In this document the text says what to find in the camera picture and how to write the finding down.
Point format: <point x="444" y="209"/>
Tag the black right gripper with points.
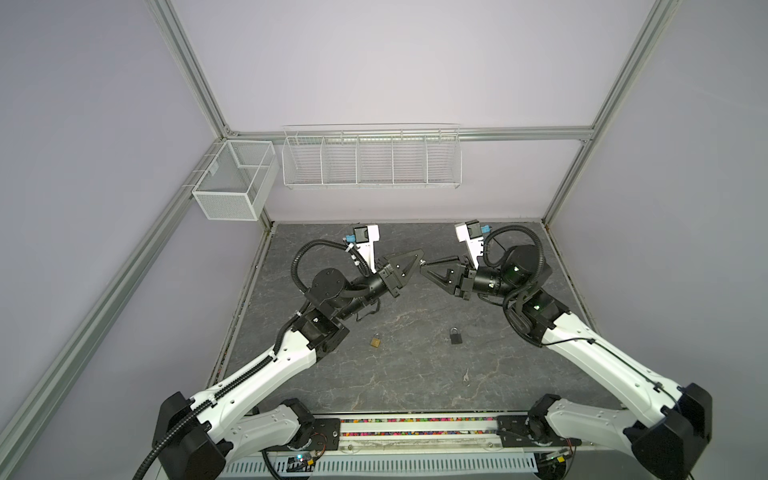
<point x="461" y="281"/>

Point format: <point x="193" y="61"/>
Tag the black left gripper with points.
<point x="389" y="273"/>

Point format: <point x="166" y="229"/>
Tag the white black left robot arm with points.
<point x="197" y="437"/>

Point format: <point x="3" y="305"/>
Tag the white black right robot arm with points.
<point x="663" y="425"/>

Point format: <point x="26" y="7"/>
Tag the black padlock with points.
<point x="455" y="336"/>

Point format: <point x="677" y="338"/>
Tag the white mesh square basket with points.
<point x="237" y="181"/>

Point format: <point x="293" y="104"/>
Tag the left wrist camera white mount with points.
<point x="364" y="237"/>

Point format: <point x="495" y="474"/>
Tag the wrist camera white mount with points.
<point x="472" y="234"/>
<point x="364" y="237"/>

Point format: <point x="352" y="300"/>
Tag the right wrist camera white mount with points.
<point x="472" y="234"/>

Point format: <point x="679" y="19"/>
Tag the white wire long basket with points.
<point x="389" y="156"/>

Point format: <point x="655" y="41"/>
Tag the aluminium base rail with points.
<point x="420" y="429"/>

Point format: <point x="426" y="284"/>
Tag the white vented cable duct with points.
<point x="402" y="466"/>

